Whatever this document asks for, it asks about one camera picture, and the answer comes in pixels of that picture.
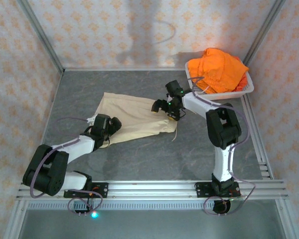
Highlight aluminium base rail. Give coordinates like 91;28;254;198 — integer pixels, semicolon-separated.
16;180;289;200

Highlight slotted grey cable duct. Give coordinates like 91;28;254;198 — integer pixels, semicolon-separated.
27;200;281;211

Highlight white plastic mesh basket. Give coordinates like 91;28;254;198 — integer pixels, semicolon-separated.
184;58;255;101

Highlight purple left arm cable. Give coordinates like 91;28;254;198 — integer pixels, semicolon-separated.
29;116;103;215

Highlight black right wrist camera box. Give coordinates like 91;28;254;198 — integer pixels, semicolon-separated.
165;80;184;97

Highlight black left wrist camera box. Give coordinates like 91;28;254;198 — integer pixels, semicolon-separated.
93;114;112;130

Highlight small lit status connector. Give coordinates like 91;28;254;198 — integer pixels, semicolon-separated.
74;210;100;220

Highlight grey metal lower panel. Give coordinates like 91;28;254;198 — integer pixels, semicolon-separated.
17;209;289;239

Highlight aluminium frame corner post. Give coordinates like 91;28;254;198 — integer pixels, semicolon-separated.
242;0;288;67
16;0;65;75

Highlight black round cable hub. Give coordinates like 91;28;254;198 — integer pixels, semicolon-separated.
212;199;233;215

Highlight light orange shorts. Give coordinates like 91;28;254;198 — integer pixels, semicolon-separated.
188;47;250;95

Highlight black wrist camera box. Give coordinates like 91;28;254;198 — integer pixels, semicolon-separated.
93;114;112;130
165;80;184;97

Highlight beige shorts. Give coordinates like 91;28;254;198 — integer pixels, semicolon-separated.
96;92;179;149

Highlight aluminium lower frame post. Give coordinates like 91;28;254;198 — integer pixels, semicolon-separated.
276;199;299;239
3;199;28;239

